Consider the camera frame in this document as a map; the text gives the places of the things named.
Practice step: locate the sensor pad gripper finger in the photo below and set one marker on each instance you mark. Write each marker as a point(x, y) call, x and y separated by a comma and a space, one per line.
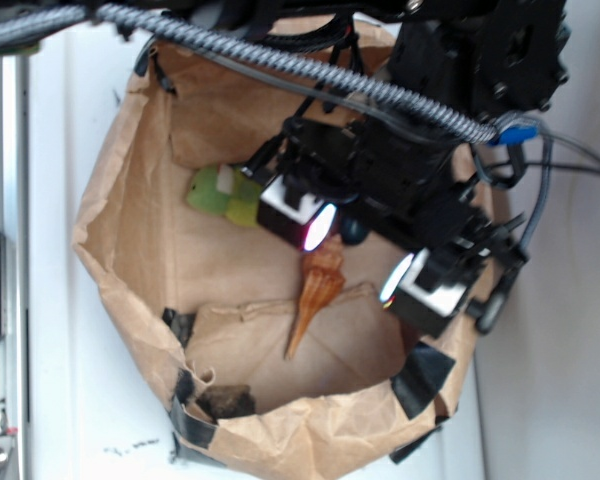
point(425, 297)
point(301, 219)

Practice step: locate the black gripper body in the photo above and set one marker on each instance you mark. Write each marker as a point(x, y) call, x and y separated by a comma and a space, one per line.
point(403, 190)

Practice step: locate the dark brown rock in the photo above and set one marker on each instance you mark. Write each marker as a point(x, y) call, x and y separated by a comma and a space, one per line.
point(227, 401)

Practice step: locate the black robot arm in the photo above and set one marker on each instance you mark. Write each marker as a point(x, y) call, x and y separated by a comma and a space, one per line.
point(443, 87)

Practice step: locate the dark green cucumber toy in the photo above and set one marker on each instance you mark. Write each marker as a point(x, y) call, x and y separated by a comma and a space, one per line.
point(352, 232)

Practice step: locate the orange spiral seashell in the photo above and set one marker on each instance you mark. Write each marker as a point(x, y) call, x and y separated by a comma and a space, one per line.
point(323, 281)

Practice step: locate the green plush turtle toy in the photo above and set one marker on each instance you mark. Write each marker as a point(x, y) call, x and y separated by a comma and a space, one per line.
point(224, 191)

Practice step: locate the brown paper bag bin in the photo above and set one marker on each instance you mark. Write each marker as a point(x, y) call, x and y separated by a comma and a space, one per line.
point(200, 301)

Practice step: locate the white tray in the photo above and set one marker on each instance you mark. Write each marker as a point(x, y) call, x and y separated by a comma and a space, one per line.
point(92, 416)

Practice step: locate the aluminium frame rail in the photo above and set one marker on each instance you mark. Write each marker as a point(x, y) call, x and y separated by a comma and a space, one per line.
point(15, 449)

